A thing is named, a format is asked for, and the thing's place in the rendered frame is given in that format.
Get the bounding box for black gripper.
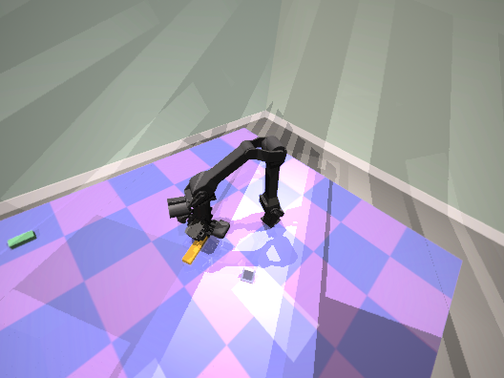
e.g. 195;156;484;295
177;207;230;239

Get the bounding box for yellow bar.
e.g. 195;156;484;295
182;236;208;265

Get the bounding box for light green flat bar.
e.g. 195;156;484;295
8;230;36;249

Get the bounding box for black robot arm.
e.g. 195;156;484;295
167;136;287;242

